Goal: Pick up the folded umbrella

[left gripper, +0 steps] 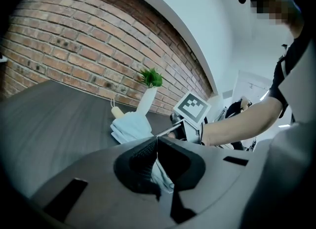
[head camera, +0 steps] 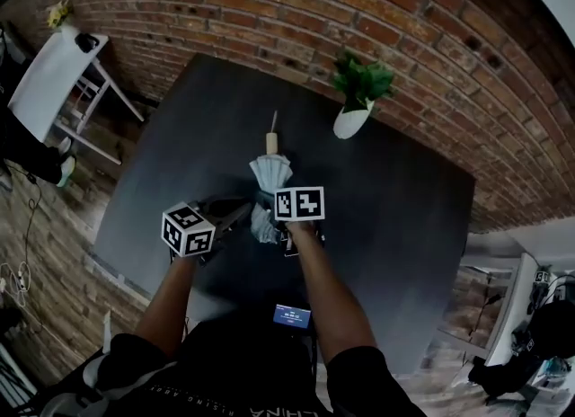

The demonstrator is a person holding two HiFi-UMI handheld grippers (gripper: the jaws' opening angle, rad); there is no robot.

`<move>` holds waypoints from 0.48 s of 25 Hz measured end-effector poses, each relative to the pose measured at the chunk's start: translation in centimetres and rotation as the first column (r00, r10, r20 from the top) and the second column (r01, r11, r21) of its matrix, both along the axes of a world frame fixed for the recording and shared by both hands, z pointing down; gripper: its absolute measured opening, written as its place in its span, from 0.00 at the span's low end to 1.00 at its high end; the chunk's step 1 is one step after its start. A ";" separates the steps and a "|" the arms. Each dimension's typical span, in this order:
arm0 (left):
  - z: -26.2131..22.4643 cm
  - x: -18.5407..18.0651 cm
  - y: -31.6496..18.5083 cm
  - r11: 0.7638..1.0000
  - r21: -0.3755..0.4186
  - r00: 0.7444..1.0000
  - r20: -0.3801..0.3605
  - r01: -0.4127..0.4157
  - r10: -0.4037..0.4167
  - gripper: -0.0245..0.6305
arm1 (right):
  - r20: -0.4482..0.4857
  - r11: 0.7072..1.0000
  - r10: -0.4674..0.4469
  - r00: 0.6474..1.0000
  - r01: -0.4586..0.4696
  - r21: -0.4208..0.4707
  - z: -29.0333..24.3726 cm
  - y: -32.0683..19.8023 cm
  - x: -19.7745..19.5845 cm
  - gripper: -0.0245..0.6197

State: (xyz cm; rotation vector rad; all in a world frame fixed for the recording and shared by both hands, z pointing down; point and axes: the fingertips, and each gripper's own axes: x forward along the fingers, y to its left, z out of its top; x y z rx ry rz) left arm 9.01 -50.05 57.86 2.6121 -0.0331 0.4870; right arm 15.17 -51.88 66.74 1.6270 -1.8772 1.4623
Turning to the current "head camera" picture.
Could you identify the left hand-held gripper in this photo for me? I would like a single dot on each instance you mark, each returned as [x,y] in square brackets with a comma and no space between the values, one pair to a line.
[188,229]

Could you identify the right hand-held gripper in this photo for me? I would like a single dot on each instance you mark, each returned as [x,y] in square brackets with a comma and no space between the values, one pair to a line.
[299,203]

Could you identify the light blue umbrella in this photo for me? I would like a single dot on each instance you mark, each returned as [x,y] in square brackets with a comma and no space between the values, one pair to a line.
[270,169]

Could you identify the person's left forearm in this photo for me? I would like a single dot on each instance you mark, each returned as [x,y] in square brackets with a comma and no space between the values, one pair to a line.
[168,303]

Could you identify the person's right forearm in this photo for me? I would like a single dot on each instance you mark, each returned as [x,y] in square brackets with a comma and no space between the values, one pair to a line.
[330,298]

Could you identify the chest device with lit screen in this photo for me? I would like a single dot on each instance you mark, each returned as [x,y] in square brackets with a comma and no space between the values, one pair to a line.
[292,316]

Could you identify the green plant in white pot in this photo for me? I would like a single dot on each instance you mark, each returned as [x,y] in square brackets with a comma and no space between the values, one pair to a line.
[355,105]

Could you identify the person's black shirt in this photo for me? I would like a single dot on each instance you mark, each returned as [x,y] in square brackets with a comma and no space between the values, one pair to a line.
[251,375]

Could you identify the white side table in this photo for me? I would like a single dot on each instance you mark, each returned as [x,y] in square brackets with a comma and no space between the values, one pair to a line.
[49,78]

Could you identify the white power strip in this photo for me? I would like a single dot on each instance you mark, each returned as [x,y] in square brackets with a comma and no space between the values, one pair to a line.
[15,282]

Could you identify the white desk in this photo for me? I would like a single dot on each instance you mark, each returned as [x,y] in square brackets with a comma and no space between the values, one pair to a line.
[503,307]

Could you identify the yellow flowers in white vase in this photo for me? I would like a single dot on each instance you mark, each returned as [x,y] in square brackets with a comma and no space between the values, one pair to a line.
[60,15]

